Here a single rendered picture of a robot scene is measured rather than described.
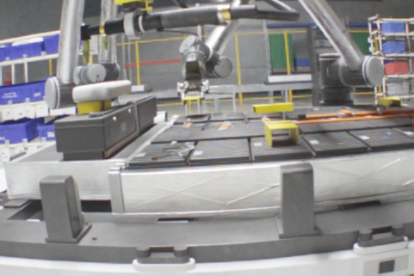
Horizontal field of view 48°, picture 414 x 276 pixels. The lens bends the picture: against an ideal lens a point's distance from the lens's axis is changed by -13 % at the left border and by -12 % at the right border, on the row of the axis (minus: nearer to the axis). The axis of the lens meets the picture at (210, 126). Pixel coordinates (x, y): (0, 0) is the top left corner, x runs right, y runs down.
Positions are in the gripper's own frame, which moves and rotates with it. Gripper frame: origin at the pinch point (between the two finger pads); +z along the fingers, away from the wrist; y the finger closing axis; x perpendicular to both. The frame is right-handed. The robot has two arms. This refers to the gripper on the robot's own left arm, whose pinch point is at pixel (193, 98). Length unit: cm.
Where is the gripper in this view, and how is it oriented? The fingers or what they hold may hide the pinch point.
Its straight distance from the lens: 224.5
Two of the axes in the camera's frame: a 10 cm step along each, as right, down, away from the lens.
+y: -10.0, 0.6, 0.6
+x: -0.9, -6.9, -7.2
